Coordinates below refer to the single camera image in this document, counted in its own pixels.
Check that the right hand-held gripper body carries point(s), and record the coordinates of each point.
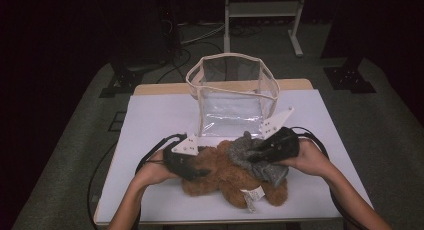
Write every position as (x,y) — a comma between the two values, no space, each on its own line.
(281,145)

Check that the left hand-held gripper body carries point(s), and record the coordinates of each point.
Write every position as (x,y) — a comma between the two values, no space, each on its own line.
(180,160)

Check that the person's left hand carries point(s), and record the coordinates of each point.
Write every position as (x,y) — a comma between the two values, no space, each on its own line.
(155,171)

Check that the person's right hand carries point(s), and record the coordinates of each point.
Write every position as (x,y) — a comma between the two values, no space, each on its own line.
(310,160)

